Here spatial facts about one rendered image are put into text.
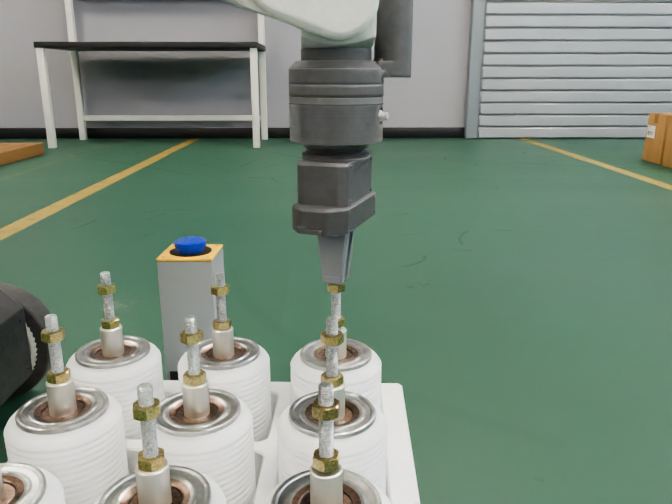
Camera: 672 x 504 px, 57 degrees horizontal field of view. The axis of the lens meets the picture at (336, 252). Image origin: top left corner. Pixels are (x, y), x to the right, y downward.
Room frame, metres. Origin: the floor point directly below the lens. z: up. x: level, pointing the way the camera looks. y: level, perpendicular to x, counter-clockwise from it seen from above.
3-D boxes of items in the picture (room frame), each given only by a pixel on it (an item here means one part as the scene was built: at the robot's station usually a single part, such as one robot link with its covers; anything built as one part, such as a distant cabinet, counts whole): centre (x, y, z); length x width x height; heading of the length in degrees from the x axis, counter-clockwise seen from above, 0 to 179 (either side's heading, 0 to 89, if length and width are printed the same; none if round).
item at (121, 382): (0.60, 0.24, 0.16); 0.10 x 0.10 x 0.18
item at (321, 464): (0.36, 0.01, 0.29); 0.02 x 0.02 x 0.01; 24
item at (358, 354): (0.60, 0.00, 0.25); 0.08 x 0.08 x 0.01
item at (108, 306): (0.60, 0.24, 0.30); 0.01 x 0.01 x 0.08
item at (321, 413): (0.36, 0.01, 0.33); 0.02 x 0.02 x 0.01; 24
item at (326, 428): (0.36, 0.01, 0.30); 0.01 x 0.01 x 0.08
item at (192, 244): (0.77, 0.19, 0.32); 0.04 x 0.04 x 0.02
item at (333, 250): (0.58, 0.00, 0.36); 0.03 x 0.02 x 0.06; 70
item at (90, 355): (0.60, 0.24, 0.25); 0.08 x 0.08 x 0.01
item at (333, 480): (0.36, 0.01, 0.26); 0.02 x 0.02 x 0.03
